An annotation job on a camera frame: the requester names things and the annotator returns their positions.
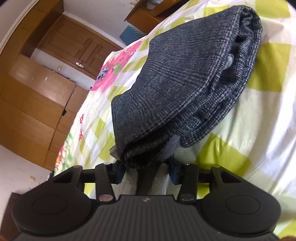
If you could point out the blue foam mat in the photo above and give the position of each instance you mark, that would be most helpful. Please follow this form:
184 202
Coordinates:
131 34

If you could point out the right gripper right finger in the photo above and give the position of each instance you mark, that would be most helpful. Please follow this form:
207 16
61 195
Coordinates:
185 175

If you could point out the wooden wardrobe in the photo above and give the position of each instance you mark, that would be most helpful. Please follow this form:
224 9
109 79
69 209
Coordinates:
38 106

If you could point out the dark plaid folded pants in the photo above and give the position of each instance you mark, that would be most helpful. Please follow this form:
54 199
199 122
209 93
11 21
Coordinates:
193 76

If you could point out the yellow checkered bed sheet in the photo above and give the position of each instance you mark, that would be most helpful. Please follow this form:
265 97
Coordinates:
256 140

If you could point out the cartoon print pink quilt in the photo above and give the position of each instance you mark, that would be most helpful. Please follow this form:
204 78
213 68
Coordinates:
91 135

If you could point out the wooden door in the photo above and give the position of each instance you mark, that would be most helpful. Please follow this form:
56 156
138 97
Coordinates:
77 45

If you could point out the light grey pants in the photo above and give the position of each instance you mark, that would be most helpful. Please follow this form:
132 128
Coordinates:
146 171

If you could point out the wooden side desk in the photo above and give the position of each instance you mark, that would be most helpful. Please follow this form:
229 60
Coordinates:
146 20

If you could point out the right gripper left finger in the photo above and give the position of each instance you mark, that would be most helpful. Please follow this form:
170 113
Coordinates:
105 176

